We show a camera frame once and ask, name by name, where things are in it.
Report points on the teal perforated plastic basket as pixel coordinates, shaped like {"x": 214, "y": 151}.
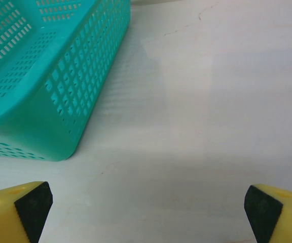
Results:
{"x": 34, "y": 126}

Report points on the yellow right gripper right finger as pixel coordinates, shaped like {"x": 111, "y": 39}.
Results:
{"x": 285, "y": 217}

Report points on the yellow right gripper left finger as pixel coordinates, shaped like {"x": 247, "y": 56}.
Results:
{"x": 6, "y": 217}

